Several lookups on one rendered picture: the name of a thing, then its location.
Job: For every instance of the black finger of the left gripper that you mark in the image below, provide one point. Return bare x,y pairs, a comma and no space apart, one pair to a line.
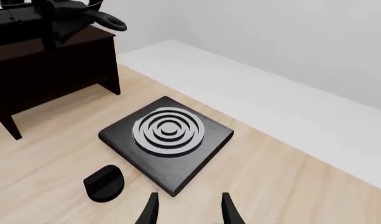
64,29

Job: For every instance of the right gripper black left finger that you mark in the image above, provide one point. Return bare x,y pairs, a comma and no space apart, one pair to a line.
150,213

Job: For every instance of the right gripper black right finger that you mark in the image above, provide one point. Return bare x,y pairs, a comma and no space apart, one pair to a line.
231,213

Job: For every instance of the dark wooden cabinet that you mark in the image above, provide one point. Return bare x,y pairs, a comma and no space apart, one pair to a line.
53,77

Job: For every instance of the small rounded plate on stalk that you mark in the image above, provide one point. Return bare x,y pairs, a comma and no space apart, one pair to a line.
114,23

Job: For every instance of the round black stove knob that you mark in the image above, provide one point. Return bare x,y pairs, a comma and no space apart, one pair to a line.
104,184

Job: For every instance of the flat black stove plate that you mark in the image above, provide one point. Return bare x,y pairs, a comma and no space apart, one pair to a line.
174,161

